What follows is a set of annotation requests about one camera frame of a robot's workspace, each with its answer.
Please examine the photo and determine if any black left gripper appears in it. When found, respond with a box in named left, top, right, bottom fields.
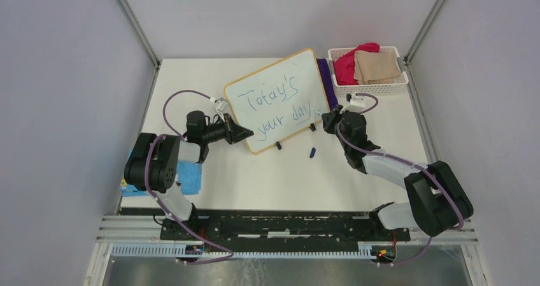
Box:
left=202, top=113, right=253, bottom=145

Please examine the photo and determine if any yellow framed whiteboard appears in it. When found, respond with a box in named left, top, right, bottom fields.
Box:
left=224, top=48, right=330, bottom=154

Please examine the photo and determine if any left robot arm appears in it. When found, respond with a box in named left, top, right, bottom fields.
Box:
left=124, top=110, right=254, bottom=240

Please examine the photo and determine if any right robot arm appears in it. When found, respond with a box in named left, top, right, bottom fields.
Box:
left=321, top=106, right=474, bottom=240

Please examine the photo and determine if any red cloth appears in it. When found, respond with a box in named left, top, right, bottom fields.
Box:
left=333, top=42, right=380, bottom=86

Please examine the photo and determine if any purple folded towel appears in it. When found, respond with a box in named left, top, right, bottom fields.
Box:
left=316, top=58, right=338, bottom=110

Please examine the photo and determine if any blue cartoon cloth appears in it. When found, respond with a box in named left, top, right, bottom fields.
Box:
left=120, top=161, right=203, bottom=197

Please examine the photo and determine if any white plastic basket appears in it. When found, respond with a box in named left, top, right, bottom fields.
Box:
left=327, top=46, right=409, bottom=97

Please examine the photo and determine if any beige folded cloth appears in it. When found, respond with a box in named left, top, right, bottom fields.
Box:
left=353, top=50, right=402, bottom=85

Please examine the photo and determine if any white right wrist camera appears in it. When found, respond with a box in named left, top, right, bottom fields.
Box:
left=340, top=93, right=366, bottom=114

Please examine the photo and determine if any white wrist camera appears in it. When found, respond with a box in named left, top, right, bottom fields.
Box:
left=209, top=97, right=228, bottom=121
left=340, top=93, right=366, bottom=114

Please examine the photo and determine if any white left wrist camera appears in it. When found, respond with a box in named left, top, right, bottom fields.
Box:
left=209, top=97, right=228, bottom=121

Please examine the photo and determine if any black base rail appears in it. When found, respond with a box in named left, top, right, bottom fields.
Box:
left=120, top=208, right=411, bottom=255

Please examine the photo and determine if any white slotted cable duct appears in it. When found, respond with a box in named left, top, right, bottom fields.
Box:
left=111, top=243, right=376, bottom=261

